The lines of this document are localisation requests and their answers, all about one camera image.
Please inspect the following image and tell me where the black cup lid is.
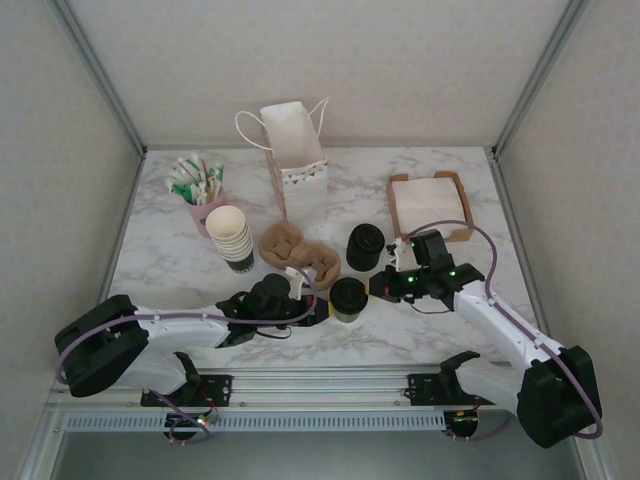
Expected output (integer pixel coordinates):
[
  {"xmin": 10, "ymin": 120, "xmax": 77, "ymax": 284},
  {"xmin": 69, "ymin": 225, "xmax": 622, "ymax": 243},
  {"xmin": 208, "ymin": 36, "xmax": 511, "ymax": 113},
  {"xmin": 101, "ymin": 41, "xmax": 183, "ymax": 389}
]
[{"xmin": 329, "ymin": 277, "xmax": 369, "ymax": 314}]

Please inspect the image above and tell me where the brown pulp cup carrier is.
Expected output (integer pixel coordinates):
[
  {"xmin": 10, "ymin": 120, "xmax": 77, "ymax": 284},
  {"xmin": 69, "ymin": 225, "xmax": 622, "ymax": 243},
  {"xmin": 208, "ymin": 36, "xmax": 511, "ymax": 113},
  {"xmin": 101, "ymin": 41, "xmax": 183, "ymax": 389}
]
[{"xmin": 257, "ymin": 222, "xmax": 342, "ymax": 291}]

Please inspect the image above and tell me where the white paper gift bag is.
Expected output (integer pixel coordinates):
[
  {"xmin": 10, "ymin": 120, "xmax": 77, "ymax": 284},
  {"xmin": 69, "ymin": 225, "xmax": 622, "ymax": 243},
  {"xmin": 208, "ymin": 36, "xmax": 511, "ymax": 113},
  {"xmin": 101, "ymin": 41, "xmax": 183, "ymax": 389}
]
[{"xmin": 234, "ymin": 98, "xmax": 331, "ymax": 231}]

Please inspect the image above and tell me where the stack of black lids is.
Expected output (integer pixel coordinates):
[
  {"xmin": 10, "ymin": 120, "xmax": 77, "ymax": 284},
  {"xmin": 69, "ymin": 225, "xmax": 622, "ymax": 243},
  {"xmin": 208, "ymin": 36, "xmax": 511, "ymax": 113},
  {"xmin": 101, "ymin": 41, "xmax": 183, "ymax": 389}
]
[{"xmin": 346, "ymin": 223, "xmax": 385, "ymax": 274}]

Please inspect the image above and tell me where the stack of white napkins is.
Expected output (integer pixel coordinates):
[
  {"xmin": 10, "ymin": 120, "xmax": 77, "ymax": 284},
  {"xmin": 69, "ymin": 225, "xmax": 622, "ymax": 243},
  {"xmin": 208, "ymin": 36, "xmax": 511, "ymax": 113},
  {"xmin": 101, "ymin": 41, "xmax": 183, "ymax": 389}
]
[{"xmin": 391, "ymin": 177, "xmax": 469, "ymax": 236}]

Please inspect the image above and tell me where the stack of paper cups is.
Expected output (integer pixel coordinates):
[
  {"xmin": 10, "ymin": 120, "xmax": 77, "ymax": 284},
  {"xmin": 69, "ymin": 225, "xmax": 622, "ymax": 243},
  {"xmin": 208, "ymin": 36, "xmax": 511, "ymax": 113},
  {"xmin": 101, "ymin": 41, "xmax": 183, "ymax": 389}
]
[{"xmin": 205, "ymin": 205, "xmax": 255, "ymax": 275}]

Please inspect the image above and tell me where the pink holder cup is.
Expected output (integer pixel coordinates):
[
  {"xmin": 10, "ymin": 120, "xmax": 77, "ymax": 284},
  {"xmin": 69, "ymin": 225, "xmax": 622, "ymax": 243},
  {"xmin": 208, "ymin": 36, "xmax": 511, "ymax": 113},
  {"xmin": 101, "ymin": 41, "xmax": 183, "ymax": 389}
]
[{"xmin": 187, "ymin": 192, "xmax": 230, "ymax": 240}]

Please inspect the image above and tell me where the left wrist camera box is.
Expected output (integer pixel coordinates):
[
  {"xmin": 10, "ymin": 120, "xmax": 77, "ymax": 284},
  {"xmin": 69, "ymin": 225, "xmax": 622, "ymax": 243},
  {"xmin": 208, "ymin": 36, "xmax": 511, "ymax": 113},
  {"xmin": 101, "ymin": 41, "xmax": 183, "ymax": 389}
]
[{"xmin": 283, "ymin": 266, "xmax": 309, "ymax": 301}]

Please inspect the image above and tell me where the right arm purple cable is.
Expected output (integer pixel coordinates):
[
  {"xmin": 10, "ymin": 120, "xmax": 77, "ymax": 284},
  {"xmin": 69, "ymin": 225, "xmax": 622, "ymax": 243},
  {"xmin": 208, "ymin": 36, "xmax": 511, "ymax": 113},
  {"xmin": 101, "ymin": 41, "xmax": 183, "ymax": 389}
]
[{"xmin": 397, "ymin": 221, "xmax": 605, "ymax": 444}]

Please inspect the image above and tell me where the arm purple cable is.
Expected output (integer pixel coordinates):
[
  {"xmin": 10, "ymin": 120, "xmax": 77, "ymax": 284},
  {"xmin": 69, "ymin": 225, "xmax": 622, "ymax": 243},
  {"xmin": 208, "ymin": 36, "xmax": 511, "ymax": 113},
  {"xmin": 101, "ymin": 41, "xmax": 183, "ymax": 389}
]
[
  {"xmin": 54, "ymin": 266, "xmax": 321, "ymax": 445},
  {"xmin": 397, "ymin": 221, "xmax": 605, "ymax": 444}
]

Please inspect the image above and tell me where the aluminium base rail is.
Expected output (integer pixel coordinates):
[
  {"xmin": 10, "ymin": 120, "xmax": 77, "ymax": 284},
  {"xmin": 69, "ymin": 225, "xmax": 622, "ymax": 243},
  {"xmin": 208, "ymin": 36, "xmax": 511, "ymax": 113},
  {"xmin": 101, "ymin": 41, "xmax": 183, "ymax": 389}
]
[{"xmin": 47, "ymin": 367, "xmax": 595, "ymax": 414}]

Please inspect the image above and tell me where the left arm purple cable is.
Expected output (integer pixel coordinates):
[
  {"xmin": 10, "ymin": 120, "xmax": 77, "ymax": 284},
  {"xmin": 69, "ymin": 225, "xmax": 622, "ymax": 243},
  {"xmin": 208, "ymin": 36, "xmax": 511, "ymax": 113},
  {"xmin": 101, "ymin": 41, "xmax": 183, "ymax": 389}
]
[{"xmin": 54, "ymin": 266, "xmax": 321, "ymax": 445}]

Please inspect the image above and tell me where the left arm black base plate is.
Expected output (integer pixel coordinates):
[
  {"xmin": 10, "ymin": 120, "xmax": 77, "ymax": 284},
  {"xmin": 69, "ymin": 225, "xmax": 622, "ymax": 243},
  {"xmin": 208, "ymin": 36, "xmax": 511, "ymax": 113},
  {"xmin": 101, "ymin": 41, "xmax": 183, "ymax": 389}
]
[{"xmin": 140, "ymin": 373, "xmax": 234, "ymax": 408}]

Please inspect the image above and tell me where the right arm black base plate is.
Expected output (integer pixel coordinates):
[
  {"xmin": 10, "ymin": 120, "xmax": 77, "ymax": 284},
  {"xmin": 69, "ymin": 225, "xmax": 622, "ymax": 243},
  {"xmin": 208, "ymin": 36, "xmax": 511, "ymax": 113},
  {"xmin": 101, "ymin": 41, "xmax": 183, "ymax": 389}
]
[{"xmin": 407, "ymin": 372, "xmax": 500, "ymax": 408}]

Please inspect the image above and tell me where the grey slotted cable duct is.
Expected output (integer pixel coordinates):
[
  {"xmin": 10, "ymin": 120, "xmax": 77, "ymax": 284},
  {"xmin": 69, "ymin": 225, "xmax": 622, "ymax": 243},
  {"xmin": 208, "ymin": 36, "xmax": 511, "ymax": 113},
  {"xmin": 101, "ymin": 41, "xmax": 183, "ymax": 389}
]
[{"xmin": 64, "ymin": 412, "xmax": 447, "ymax": 433}]

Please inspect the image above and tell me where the aluminium side table rail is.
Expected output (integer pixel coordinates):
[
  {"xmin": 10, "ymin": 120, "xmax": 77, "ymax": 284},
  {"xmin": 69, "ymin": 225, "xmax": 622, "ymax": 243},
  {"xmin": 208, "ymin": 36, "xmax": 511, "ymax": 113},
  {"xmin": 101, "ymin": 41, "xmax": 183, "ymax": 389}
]
[
  {"xmin": 102, "ymin": 149, "xmax": 147, "ymax": 371},
  {"xmin": 487, "ymin": 149, "xmax": 557, "ymax": 369}
]

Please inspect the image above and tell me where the aluminium rear table rail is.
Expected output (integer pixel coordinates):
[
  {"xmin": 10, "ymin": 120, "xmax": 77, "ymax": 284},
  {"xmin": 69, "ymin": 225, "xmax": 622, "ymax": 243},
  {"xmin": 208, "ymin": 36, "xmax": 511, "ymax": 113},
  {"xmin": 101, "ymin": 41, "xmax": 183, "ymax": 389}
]
[{"xmin": 143, "ymin": 143, "xmax": 496, "ymax": 151}]

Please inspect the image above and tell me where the aluminium corner post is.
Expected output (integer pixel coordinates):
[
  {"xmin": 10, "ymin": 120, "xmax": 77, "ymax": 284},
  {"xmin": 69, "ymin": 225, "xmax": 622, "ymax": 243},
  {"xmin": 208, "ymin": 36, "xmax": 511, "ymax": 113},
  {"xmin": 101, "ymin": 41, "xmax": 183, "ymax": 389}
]
[
  {"xmin": 52, "ymin": 0, "xmax": 147, "ymax": 157},
  {"xmin": 492, "ymin": 0, "xmax": 591, "ymax": 159}
]

